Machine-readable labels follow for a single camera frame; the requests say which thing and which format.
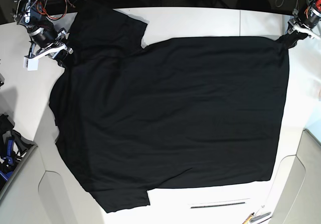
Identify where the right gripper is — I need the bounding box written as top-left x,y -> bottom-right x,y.
28,27 -> 73,61

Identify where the black T-shirt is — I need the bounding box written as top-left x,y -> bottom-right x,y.
49,1 -> 291,213

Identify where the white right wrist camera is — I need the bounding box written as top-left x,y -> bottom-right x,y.
23,56 -> 39,71

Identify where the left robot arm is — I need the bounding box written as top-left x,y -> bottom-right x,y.
282,0 -> 320,49

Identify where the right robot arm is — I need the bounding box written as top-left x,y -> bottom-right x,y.
14,0 -> 73,62

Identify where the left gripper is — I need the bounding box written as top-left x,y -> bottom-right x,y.
284,0 -> 320,49

